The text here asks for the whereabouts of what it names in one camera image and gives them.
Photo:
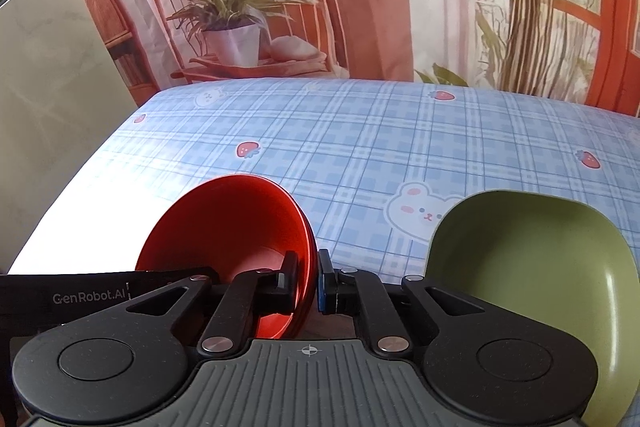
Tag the large green plate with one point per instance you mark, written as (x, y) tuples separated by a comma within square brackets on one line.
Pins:
[(540, 287)]

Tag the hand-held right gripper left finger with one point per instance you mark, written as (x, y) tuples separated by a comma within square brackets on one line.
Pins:
[(290, 287)]

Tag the blue plaid tablecloth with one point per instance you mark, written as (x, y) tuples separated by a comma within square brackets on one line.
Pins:
[(350, 147)]

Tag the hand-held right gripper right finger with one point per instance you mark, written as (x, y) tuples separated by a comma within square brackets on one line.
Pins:
[(323, 292)]

